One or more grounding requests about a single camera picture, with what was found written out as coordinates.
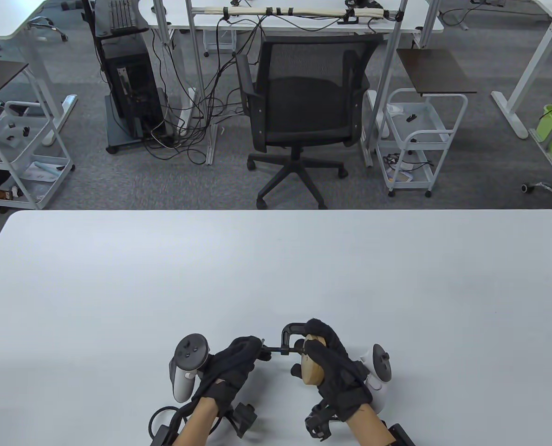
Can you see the white paper sheet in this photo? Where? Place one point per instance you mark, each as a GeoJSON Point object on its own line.
{"type": "Point", "coordinates": [43, 171]}

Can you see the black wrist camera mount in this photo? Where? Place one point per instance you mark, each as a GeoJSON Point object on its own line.
{"type": "Point", "coordinates": [245, 420]}
{"type": "Point", "coordinates": [320, 425]}

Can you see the black mesh office chair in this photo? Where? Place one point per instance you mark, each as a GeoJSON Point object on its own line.
{"type": "Point", "coordinates": [303, 107]}

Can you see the black wrist battery pack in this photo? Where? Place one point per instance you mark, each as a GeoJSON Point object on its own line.
{"type": "Point", "coordinates": [160, 436]}
{"type": "Point", "coordinates": [402, 436]}

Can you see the person's right forearm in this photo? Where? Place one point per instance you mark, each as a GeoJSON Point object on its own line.
{"type": "Point", "coordinates": [371, 427]}

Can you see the black computer tower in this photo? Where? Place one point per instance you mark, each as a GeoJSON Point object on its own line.
{"type": "Point", "coordinates": [132, 83]}

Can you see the person's left hand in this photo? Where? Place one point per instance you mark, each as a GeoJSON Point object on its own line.
{"type": "Point", "coordinates": [231, 367]}

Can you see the grey rolling computer stand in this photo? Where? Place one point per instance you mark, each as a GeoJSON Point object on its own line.
{"type": "Point", "coordinates": [115, 134]}

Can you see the grey and white controller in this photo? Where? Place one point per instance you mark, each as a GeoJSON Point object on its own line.
{"type": "Point", "coordinates": [381, 367]}
{"type": "Point", "coordinates": [190, 353]}

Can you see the person's left forearm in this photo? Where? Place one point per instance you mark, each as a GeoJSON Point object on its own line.
{"type": "Point", "coordinates": [197, 425]}

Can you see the white power strip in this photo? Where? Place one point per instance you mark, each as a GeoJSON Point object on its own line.
{"type": "Point", "coordinates": [186, 116]}

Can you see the person's right hand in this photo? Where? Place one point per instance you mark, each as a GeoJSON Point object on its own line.
{"type": "Point", "coordinates": [343, 381]}

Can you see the black metal C clamp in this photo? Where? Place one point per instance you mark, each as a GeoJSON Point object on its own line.
{"type": "Point", "coordinates": [284, 337]}

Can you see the black keyboard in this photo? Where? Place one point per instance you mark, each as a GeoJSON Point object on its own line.
{"type": "Point", "coordinates": [120, 14]}

